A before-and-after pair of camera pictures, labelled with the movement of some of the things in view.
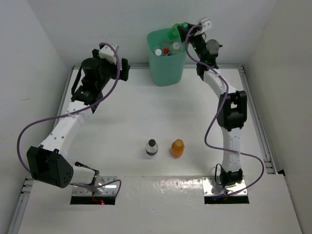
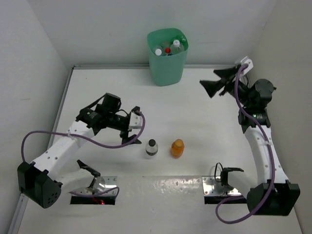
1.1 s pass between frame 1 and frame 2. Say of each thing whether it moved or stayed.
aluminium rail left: stayed
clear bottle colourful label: stayed
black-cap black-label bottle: stayed
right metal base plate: stayed
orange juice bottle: stayed
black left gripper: moved
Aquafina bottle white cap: stayed
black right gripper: moved
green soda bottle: moved
